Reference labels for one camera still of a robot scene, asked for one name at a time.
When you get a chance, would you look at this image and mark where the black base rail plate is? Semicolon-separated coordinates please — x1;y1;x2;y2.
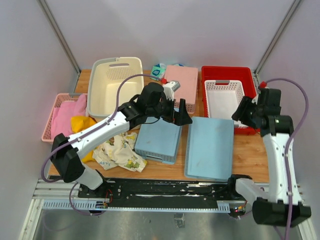
77;178;245;207

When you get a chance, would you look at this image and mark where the white perforated basket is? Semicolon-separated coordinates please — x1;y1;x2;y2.
204;79;249;131

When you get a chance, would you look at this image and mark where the pink perforated basket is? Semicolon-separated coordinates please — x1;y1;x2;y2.
164;65;198;114

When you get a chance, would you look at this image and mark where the pink basket with clothes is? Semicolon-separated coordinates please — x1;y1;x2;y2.
41;93;87;144

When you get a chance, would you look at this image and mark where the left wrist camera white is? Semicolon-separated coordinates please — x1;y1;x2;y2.
162;81;181;101

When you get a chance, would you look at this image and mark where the yellow cloth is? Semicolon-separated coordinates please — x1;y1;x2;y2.
70;116;97;164

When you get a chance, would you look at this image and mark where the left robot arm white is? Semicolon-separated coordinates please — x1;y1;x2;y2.
50;81;193;198

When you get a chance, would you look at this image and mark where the blue perforated basket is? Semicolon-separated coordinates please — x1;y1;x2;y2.
184;116;234;182
134;117;182;165

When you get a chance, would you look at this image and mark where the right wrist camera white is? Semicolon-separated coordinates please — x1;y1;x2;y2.
251;81;267;105

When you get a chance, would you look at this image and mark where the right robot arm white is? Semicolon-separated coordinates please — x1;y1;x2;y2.
226;88;312;228

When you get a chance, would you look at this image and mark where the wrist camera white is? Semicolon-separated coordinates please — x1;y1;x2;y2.
162;81;181;101
251;81;267;105

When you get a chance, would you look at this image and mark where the teal white sock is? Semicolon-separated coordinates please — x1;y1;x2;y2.
150;63;184;81

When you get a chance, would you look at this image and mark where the red plastic tray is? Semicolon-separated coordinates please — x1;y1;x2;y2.
201;65;258;135

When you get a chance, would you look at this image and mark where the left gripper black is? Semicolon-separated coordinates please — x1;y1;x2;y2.
147;94;193;126

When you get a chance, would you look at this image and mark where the printed white baby cloth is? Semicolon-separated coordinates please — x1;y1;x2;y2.
92;132;147;173

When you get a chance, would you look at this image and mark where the large cream laundry basket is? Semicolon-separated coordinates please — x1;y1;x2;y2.
86;57;144;122

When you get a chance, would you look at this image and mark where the slotted cable duct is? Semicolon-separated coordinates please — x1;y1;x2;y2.
42;200;231;213

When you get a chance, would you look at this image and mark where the pink cloth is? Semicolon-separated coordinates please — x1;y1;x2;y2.
50;94;87;140

